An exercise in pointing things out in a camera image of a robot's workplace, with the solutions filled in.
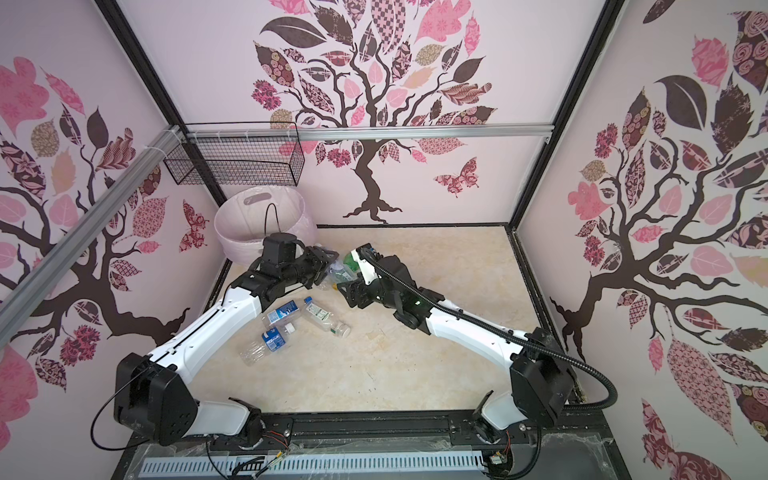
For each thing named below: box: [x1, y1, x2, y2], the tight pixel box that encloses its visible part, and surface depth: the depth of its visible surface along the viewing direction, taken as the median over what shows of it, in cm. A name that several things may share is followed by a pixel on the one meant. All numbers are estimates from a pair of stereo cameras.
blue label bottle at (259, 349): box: [240, 327, 286, 366], surface depth 86 cm
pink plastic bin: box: [214, 186, 317, 265], surface depth 95 cm
